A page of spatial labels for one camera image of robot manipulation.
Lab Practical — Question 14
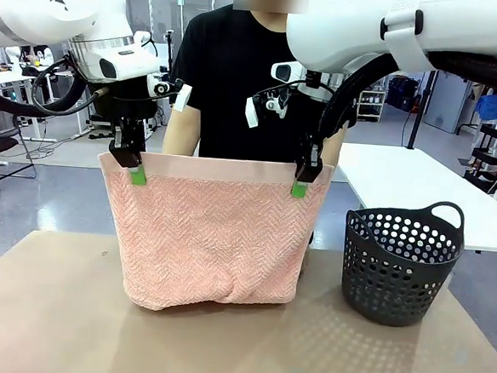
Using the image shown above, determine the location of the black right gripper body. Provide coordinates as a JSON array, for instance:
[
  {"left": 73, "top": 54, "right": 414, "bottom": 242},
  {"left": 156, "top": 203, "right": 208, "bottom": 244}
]
[{"left": 296, "top": 108, "right": 329, "bottom": 161}]

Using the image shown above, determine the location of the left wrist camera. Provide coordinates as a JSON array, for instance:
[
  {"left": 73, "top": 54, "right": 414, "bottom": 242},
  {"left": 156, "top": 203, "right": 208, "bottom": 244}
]
[{"left": 145, "top": 74, "right": 195, "bottom": 115}]

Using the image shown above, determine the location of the left arm black cable sleeve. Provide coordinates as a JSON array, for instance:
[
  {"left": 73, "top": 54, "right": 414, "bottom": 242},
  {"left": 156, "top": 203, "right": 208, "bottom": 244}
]
[{"left": 0, "top": 49, "right": 113, "bottom": 123}]

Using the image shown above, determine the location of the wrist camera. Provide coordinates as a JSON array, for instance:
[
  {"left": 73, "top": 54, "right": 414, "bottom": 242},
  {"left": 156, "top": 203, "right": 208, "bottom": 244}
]
[
  {"left": 243, "top": 87, "right": 293, "bottom": 133},
  {"left": 145, "top": 74, "right": 195, "bottom": 115}
]

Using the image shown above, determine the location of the large white table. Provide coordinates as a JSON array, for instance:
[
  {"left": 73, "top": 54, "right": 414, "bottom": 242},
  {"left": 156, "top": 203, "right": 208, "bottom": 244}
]
[{"left": 332, "top": 141, "right": 497, "bottom": 256}]

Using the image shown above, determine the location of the black utility cart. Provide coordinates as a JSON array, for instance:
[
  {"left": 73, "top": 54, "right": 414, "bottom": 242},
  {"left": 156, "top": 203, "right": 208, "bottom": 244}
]
[{"left": 466, "top": 120, "right": 497, "bottom": 190}]

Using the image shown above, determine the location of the right arm black cable sleeve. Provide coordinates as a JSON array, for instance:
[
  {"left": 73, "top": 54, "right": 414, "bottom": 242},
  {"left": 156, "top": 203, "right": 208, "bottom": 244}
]
[{"left": 317, "top": 41, "right": 497, "bottom": 153}]

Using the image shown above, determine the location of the black luggage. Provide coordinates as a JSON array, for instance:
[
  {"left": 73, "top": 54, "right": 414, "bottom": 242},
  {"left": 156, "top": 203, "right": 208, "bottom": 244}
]
[{"left": 386, "top": 74, "right": 420, "bottom": 114}]

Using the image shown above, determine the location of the pink terry towel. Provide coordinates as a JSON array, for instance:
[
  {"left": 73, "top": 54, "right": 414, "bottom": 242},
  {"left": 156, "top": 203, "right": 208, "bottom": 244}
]
[{"left": 88, "top": 149, "right": 335, "bottom": 324}]

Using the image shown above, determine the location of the black tripod stand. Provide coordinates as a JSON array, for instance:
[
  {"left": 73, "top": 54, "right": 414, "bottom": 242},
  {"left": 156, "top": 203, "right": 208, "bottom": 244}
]
[{"left": 406, "top": 69, "right": 437, "bottom": 152}]

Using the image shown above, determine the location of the white shoe rack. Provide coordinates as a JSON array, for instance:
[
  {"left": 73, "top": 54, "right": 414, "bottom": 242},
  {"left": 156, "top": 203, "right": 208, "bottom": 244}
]
[{"left": 355, "top": 74, "right": 387, "bottom": 124}]

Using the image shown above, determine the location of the black camera stand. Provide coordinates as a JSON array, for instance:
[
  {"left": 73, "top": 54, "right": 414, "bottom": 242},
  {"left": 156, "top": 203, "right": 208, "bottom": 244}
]
[{"left": 159, "top": 29, "right": 178, "bottom": 126}]

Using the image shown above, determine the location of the white desk with seated person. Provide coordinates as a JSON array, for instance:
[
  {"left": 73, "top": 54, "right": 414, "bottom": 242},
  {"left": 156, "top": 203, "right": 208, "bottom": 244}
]
[{"left": 0, "top": 64, "right": 66, "bottom": 144}]

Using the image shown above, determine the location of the grey cabinet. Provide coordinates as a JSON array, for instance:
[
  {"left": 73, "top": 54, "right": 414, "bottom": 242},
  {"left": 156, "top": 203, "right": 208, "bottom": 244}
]
[{"left": 422, "top": 70, "right": 479, "bottom": 135}]

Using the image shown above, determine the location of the black perforated plastic basket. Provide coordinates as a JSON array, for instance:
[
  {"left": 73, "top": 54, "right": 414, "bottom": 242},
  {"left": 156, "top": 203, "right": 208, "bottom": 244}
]
[{"left": 338, "top": 194, "right": 468, "bottom": 332}]

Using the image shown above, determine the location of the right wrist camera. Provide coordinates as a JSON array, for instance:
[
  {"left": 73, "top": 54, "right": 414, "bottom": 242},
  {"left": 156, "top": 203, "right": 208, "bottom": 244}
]
[{"left": 243, "top": 87, "right": 293, "bottom": 133}]

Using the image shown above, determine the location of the arm black cable sleeve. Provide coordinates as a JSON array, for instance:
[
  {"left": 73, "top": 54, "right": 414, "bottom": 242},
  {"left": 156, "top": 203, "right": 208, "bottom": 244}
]
[
  {"left": 0, "top": 49, "right": 113, "bottom": 123},
  {"left": 317, "top": 41, "right": 497, "bottom": 153}
]

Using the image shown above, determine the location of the person in black t-shirt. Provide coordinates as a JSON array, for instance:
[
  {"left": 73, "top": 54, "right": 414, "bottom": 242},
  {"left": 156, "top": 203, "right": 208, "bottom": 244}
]
[{"left": 153, "top": 0, "right": 357, "bottom": 283}]

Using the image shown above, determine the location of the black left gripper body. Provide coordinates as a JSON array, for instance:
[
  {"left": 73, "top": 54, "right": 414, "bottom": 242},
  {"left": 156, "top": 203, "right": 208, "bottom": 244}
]
[{"left": 106, "top": 83, "right": 159, "bottom": 146}]

